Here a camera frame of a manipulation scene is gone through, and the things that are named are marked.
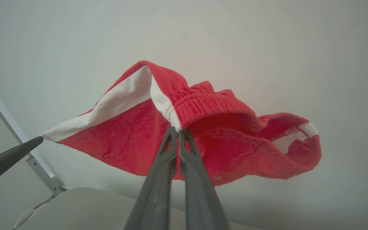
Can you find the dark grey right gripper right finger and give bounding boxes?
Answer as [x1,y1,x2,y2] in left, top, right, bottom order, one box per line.
[179,128,231,230]

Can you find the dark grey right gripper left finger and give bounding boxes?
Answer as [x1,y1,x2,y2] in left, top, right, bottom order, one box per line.
[124,127,177,230]

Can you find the red white shorts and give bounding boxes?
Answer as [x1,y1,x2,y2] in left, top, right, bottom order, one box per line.
[40,60,322,187]

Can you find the grey fabric sofa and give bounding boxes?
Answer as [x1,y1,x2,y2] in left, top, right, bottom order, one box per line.
[13,187,267,230]

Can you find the grey metal wall rail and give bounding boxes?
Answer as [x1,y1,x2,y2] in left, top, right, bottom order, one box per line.
[0,65,67,196]

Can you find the thin white cable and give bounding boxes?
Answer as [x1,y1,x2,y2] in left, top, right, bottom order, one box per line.
[12,195,58,230]

